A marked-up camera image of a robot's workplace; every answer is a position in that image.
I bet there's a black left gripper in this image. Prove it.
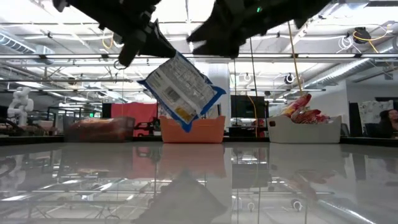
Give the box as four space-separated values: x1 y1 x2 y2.
105 0 177 68

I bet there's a black hanging cable loop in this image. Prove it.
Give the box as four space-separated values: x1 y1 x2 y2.
113 59 129 71

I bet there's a silver ventilation duct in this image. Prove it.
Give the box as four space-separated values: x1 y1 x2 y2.
0 29 55 57
303 37 398 90

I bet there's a light grey plastic bin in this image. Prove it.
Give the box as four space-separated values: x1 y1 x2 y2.
266 114 343 144

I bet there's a dark grey translucent bin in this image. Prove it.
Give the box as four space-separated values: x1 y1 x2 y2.
63 116 136 143

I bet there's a blue soy sauce ramen pack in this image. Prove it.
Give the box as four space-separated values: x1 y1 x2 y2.
137 51 227 134

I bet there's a black cable reel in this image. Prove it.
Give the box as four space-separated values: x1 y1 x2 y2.
353 26 373 45

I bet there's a person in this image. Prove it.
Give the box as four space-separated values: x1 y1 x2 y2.
377 108 398 138

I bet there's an orange plastic bin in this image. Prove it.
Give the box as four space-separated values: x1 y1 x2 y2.
159 114 226 144

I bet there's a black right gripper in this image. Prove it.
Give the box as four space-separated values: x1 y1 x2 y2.
186 0 330 58

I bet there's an orange chicken ramen pack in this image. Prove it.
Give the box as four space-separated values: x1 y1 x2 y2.
70 116 128 126

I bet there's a white square column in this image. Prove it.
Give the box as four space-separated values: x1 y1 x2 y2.
194 62 231 119

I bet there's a long LED light bar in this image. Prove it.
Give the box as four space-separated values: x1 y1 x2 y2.
0 52 398 60

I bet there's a black display screen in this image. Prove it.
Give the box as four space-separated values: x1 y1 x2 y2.
230 95 269 119

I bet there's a white patterned cloth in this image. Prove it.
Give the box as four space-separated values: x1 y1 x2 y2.
357 100 395 125

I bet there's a red beef ramen pack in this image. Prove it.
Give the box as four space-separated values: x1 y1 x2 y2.
280 93 313 118
290 108 331 124

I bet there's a red partition panel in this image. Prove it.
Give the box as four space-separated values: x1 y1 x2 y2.
110 102 159 138

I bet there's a black power cable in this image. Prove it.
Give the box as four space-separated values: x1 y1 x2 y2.
249 37 258 101

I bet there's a yellow power cable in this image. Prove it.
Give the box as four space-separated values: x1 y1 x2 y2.
286 21 308 97

